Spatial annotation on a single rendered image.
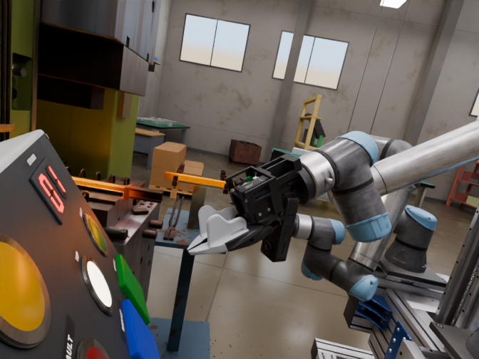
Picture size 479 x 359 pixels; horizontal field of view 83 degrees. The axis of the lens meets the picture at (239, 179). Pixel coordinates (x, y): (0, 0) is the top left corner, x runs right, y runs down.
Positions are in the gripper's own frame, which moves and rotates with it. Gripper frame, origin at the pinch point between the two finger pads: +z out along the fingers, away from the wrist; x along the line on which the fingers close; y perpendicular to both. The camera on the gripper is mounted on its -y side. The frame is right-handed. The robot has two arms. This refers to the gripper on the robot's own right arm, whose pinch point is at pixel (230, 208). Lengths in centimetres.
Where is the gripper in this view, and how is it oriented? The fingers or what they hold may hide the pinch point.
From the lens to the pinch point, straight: 82.1
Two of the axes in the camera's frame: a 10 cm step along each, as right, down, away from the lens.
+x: -0.5, -2.2, 9.7
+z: -9.8, -1.7, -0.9
